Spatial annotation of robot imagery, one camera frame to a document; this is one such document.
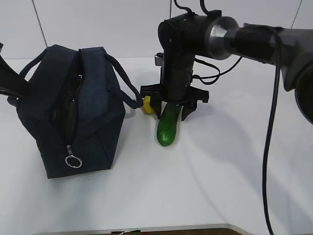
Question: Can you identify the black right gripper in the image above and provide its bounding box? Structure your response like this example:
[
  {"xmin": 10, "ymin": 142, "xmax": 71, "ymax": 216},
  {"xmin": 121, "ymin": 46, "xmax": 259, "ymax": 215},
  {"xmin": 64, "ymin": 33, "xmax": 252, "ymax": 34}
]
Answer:
[{"xmin": 140, "ymin": 52, "xmax": 209, "ymax": 121}]

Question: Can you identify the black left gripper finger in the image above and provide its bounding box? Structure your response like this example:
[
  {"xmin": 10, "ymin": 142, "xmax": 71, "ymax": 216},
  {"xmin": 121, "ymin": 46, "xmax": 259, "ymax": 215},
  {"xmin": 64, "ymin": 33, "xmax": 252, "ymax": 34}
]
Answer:
[{"xmin": 0, "ymin": 56, "xmax": 27, "ymax": 97}]

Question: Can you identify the yellow lemon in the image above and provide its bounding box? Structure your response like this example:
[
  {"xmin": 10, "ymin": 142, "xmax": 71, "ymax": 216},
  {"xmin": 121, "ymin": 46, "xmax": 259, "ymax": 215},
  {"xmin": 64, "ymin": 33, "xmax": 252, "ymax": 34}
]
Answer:
[{"xmin": 142, "ymin": 96, "xmax": 155, "ymax": 115}]

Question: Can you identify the green cucumber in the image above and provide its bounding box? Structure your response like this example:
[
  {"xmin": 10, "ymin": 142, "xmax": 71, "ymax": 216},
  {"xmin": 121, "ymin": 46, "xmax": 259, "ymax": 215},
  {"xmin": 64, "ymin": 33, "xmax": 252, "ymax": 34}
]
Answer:
[{"xmin": 156, "ymin": 103, "xmax": 182, "ymax": 147}]

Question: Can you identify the navy blue fabric bag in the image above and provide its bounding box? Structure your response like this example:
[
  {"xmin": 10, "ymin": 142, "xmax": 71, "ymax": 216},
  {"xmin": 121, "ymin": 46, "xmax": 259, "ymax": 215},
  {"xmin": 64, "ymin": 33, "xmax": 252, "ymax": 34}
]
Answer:
[{"xmin": 7, "ymin": 45, "xmax": 143, "ymax": 179}]

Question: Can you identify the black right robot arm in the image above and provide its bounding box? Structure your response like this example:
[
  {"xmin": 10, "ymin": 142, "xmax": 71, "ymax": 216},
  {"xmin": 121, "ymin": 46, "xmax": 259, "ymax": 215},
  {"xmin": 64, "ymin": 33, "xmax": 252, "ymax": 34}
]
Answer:
[{"xmin": 140, "ymin": 10, "xmax": 313, "ymax": 121}]

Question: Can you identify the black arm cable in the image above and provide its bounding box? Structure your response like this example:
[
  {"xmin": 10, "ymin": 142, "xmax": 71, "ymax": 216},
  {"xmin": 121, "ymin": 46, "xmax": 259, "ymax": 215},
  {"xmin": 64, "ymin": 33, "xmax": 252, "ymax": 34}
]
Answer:
[{"xmin": 173, "ymin": 0, "xmax": 284, "ymax": 235}]

